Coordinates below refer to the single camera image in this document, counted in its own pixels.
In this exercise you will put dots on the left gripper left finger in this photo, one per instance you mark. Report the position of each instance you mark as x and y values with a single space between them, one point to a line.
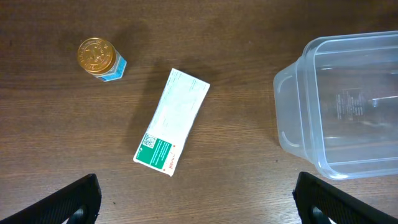
79 202

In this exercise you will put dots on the gold lid small jar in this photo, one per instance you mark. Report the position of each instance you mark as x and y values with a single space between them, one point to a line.
99 58

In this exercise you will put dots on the clear plastic container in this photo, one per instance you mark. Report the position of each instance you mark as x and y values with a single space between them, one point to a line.
336 105

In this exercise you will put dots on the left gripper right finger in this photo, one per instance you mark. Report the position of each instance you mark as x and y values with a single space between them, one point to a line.
319 202

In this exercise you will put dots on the white green medicine box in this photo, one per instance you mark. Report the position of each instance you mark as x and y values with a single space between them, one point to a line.
166 135

